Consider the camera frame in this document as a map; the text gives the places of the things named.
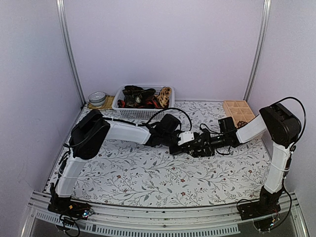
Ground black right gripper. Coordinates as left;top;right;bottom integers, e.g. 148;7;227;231
195;131;229;156

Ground black white floral tie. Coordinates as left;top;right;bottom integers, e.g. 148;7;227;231
182;142;211;158

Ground wooden divided box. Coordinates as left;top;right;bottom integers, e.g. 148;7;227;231
223;100;255;127

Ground white plastic basket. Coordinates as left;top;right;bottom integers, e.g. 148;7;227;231
112;85;175;119

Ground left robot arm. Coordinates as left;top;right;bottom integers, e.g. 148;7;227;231
48;110;195;214

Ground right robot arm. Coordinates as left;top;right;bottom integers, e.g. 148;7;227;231
197;100;306;220

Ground rolled dark tie in box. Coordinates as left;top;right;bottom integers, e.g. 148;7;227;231
237;120;247;128

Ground red navy striped tie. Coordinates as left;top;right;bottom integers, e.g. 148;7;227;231
117;99;162;109

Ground yellow beetle print tie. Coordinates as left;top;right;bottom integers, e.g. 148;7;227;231
157;87;172;108

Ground dark floral brown tie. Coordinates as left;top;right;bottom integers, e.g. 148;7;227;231
122;85;156;103

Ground woven bamboo mat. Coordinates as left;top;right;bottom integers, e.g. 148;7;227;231
87;95;115;110

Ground patterned ceramic bowl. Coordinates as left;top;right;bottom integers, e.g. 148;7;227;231
88;91;106;107

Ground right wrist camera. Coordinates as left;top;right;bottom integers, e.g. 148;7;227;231
199;123;213;134

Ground front aluminium rail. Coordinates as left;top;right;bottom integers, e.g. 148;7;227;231
21;192;309;237

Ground right aluminium frame post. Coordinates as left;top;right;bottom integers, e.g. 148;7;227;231
243;0;272;102

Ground aluminium frame post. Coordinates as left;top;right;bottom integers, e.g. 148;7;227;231
56;0;86;106
243;0;272;102

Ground left aluminium frame post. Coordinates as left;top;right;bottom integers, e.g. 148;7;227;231
56;0;86;106

